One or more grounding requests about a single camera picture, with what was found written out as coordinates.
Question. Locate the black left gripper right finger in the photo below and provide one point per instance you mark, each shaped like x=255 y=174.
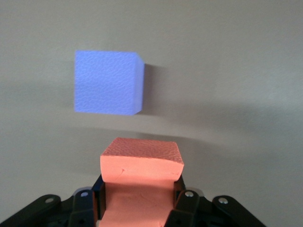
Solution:
x=189 y=210

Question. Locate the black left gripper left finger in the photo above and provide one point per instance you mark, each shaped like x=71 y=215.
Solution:
x=80 y=208

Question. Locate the orange foam block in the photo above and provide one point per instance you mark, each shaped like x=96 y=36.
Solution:
x=142 y=165

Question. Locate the purple foam block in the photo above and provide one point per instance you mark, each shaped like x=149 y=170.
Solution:
x=106 y=82

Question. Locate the brown table cover mat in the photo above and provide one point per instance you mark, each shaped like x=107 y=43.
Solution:
x=225 y=71

